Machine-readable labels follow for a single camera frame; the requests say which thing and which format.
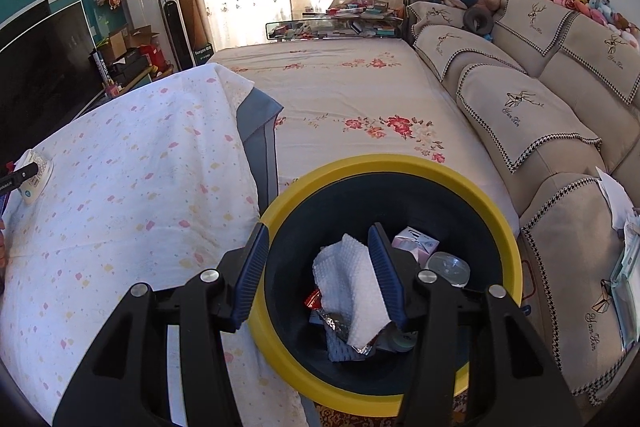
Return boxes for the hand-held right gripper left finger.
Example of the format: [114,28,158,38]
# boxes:
[52,222,271,427]

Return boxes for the pink strawberry milk carton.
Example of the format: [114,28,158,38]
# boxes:
[391,226,441,268]

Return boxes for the floral bed sheet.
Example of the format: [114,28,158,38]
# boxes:
[207,37,521,228]

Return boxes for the beige sofa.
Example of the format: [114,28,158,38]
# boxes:
[402,0,640,408]

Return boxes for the yellow rimmed black trash bin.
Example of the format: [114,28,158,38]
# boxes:
[247,154,523,418]

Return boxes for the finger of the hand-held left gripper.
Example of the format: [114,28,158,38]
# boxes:
[0,162,41,196]

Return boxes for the open brown cardboard box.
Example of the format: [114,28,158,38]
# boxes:
[125,26,160,50]

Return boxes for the tall black printed box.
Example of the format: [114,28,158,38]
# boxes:
[90,49,114,96]

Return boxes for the red snack wrapper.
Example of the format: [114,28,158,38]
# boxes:
[305,289,382,358]

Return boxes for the white yoghurt cup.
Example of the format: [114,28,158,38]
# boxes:
[19,149,54,208]

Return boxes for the black tower fan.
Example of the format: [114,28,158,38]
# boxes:
[159,0,196,70]

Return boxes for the green white drink bottle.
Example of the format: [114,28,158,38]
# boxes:
[425,251,472,290]

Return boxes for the large curved television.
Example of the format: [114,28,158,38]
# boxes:
[0,0,98,164]

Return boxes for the clear plastic packet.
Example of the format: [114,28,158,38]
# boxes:
[610,227,640,354]

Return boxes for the clear plastic cup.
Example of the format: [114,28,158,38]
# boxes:
[387,329,418,353]

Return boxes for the white paper sheets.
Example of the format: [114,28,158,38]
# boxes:
[597,172,640,239]

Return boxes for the white dotted tablecloth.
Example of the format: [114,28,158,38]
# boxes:
[0,63,311,427]

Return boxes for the grey blue blanket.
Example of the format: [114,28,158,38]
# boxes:
[237,87,286,219]

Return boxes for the grey ring pillow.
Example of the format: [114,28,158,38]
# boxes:
[462,7,496,36]

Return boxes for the patterned rug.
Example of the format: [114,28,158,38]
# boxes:
[310,397,401,427]

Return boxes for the white floral print carton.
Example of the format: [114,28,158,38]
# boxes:
[327,329,368,363]

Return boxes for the glass coffee table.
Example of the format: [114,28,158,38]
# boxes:
[265,8,404,42]

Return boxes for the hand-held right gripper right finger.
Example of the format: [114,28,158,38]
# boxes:
[367,223,583,427]

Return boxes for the white paper towel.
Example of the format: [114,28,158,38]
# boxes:
[312,234,393,348]

